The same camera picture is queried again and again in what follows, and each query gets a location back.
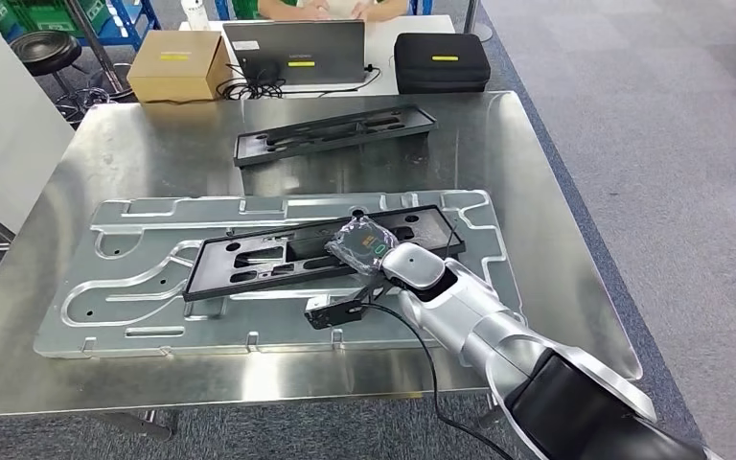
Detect black zip case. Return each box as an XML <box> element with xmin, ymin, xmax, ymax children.
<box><xmin>393</xmin><ymin>33</ymin><xmax>493</xmax><ymax>95</ymax></box>

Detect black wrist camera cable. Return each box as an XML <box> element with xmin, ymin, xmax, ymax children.
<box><xmin>357</xmin><ymin>301</ymin><xmax>499</xmax><ymax>460</ymax></box>

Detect stainless steel workbench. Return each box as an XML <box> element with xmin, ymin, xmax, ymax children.
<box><xmin>0</xmin><ymin>90</ymin><xmax>643</xmax><ymax>444</ymax></box>

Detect seated person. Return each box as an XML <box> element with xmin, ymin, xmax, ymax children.
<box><xmin>256</xmin><ymin>0</ymin><xmax>410</xmax><ymax>23</ymax></box>

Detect green plastic crates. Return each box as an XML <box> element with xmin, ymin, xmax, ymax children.
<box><xmin>0</xmin><ymin>0</ymin><xmax>112</xmax><ymax>39</ymax></box>

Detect white bottle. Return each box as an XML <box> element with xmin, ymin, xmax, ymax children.
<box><xmin>180</xmin><ymin>0</ymin><xmax>212</xmax><ymax>32</ymax></box>

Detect aluminium fixture plate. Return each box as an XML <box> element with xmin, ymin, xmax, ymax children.
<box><xmin>33</xmin><ymin>189</ymin><xmax>528</xmax><ymax>360</ymax></box>

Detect brown cardboard box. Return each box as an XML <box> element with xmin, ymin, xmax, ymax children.
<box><xmin>126</xmin><ymin>30</ymin><xmax>233</xmax><ymax>104</ymax></box>

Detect grey laptop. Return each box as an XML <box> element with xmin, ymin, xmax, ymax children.
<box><xmin>222</xmin><ymin>19</ymin><xmax>369</xmax><ymax>87</ymax></box>

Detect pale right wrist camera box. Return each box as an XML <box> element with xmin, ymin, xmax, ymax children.
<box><xmin>304</xmin><ymin>291</ymin><xmax>369</xmax><ymax>332</ymax></box>

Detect black plastic plate frame part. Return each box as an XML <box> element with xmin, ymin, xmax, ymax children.
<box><xmin>233</xmin><ymin>104</ymin><xmax>440</xmax><ymax>169</ymax></box>
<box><xmin>182</xmin><ymin>204</ymin><xmax>468</xmax><ymax>304</ymax></box>

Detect white cabinet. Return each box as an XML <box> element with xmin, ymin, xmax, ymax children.
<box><xmin>0</xmin><ymin>28</ymin><xmax>76</xmax><ymax>233</ymax></box>

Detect black round stool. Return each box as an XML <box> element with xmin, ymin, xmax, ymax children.
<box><xmin>9</xmin><ymin>30</ymin><xmax>134</xmax><ymax>125</ymax></box>

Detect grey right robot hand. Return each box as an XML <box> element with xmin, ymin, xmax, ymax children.
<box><xmin>325</xmin><ymin>216</ymin><xmax>401</xmax><ymax>277</ymax></box>

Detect black laptop cable bundle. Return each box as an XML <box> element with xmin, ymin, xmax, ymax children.
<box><xmin>218</xmin><ymin>63</ymin><xmax>383</xmax><ymax>102</ymax></box>

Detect blue crate rack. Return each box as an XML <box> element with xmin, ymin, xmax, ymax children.
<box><xmin>62</xmin><ymin>0</ymin><xmax>161</xmax><ymax>52</ymax></box>

